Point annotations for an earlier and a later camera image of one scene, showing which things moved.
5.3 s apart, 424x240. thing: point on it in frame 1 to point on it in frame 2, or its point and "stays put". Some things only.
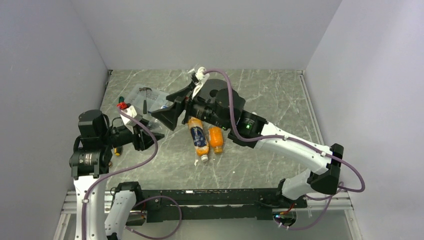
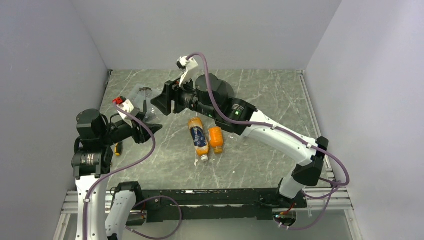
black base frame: x=211 y=205 stays put
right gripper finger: x=182 y=93 to x=171 y=86
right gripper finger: x=169 y=116 to x=163 y=102
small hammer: x=145 y=106 stays put
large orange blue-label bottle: x=199 y=137 stays put
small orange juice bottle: x=216 y=138 stays put
